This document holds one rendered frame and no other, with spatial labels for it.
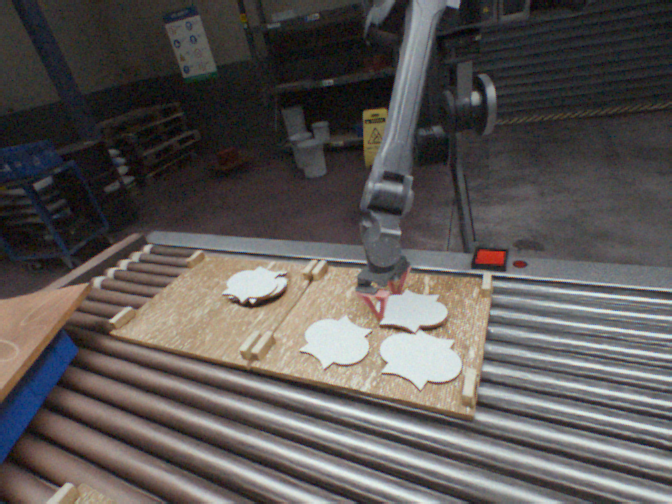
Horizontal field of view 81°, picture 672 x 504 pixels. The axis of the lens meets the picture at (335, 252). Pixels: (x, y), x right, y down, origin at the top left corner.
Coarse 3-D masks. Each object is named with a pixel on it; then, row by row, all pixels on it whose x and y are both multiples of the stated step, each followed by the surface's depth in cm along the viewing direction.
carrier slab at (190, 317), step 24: (216, 264) 113; (240, 264) 111; (264, 264) 108; (288, 264) 106; (168, 288) 107; (192, 288) 104; (216, 288) 102; (288, 288) 96; (144, 312) 99; (168, 312) 97; (192, 312) 95; (216, 312) 93; (240, 312) 91; (264, 312) 89; (288, 312) 89; (120, 336) 92; (144, 336) 90; (168, 336) 88; (192, 336) 87; (216, 336) 85; (240, 336) 84; (216, 360) 79; (240, 360) 77
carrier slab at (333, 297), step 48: (336, 288) 92; (384, 288) 89; (432, 288) 86; (480, 288) 83; (288, 336) 81; (384, 336) 76; (432, 336) 73; (480, 336) 71; (336, 384) 68; (384, 384) 66; (432, 384) 64
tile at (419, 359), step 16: (400, 336) 74; (416, 336) 73; (384, 352) 71; (400, 352) 70; (416, 352) 70; (432, 352) 69; (448, 352) 68; (384, 368) 68; (400, 368) 67; (416, 368) 67; (432, 368) 66; (448, 368) 65; (416, 384) 64
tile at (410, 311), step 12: (396, 300) 83; (408, 300) 82; (420, 300) 81; (432, 300) 80; (396, 312) 79; (408, 312) 78; (420, 312) 78; (432, 312) 77; (444, 312) 76; (384, 324) 77; (396, 324) 76; (408, 324) 75; (420, 324) 74; (432, 324) 74
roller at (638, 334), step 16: (144, 272) 125; (160, 272) 121; (176, 272) 118; (496, 320) 78; (512, 320) 77; (528, 320) 75; (544, 320) 74; (560, 320) 73; (576, 320) 72; (592, 320) 72; (592, 336) 71; (608, 336) 70; (624, 336) 69; (640, 336) 68; (656, 336) 67
